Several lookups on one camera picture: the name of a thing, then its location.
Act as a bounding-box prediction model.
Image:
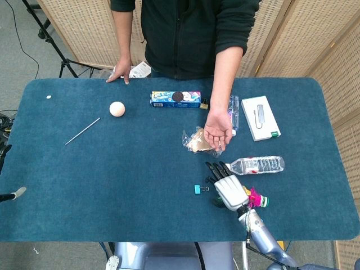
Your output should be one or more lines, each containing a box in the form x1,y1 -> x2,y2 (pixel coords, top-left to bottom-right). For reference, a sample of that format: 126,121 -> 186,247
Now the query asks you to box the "blue carpet table mat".
0,77 -> 360,243

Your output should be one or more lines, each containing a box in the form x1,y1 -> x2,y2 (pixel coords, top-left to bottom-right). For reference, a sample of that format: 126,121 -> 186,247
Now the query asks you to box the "white usb hub box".
240,95 -> 282,142

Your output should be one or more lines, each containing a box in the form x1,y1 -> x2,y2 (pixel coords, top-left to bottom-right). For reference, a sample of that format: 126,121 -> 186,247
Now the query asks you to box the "thin white stick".
65,117 -> 101,146

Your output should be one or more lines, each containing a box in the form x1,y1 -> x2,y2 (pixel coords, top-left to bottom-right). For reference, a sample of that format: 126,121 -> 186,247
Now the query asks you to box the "person torso dark jacket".
110,0 -> 261,80

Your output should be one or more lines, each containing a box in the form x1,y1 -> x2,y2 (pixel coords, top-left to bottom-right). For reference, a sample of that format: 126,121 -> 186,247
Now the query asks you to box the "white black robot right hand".
205,161 -> 250,212

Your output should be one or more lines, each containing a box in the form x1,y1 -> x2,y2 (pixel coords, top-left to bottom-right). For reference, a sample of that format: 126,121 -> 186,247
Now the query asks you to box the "person left forearm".
209,46 -> 244,113

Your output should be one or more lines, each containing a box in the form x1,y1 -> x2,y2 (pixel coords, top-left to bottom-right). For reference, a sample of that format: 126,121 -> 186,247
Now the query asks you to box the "silver blue robot torso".
108,241 -> 236,270

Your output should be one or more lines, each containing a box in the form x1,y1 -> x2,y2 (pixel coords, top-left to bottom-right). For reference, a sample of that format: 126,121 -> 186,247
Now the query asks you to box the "person left hand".
203,108 -> 234,151

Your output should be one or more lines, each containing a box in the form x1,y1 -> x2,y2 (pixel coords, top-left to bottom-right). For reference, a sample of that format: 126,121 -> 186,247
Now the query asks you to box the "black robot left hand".
0,144 -> 28,204

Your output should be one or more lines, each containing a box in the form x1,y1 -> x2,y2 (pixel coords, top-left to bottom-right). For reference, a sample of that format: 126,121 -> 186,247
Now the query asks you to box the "black tripod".
21,0 -> 102,79

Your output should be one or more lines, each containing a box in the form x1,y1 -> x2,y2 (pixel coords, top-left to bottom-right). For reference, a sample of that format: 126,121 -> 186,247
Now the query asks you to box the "person right hand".
105,57 -> 133,86

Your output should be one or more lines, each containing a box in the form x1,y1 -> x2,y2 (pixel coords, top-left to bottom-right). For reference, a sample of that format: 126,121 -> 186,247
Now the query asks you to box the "black floor cable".
4,0 -> 40,80

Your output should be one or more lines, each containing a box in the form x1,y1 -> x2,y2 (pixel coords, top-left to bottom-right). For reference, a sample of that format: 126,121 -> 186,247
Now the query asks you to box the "white metal bracket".
105,254 -> 121,270

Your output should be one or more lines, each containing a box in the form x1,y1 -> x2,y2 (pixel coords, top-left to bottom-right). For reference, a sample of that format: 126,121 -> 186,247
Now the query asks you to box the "white printed package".
128,61 -> 152,79

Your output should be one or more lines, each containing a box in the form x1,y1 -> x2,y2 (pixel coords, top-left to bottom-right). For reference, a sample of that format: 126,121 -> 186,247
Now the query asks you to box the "clear plastic snack bag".
182,127 -> 223,158

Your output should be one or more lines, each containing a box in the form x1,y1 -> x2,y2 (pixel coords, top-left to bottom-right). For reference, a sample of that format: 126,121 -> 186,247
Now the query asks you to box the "pink yellow feather shuttlecock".
242,185 -> 269,209

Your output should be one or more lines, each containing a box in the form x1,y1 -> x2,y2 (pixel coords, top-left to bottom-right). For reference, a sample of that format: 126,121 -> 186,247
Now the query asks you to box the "bundle of dark cables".
0,109 -> 18,147

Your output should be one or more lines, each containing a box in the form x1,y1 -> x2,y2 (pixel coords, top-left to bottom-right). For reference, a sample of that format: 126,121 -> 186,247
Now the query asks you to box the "peach ball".
109,101 -> 126,117

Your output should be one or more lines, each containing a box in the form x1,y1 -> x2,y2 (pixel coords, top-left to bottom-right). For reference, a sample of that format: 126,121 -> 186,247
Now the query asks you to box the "blue oreo cookie box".
150,90 -> 203,108

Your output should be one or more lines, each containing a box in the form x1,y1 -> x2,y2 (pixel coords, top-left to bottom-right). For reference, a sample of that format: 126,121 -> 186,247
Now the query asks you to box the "clear bottle purple label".
227,94 -> 240,138

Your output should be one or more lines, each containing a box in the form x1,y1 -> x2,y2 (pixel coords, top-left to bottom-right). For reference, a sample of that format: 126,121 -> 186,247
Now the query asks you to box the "woven wood folding screen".
36,0 -> 147,70
308,19 -> 360,270
238,0 -> 360,79

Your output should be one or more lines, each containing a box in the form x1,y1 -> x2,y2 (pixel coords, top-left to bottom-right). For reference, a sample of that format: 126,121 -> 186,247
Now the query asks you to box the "person right forearm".
111,9 -> 134,61

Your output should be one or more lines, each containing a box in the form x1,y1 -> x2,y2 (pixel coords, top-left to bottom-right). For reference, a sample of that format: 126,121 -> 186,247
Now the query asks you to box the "clear water bottle red label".
224,156 -> 285,176

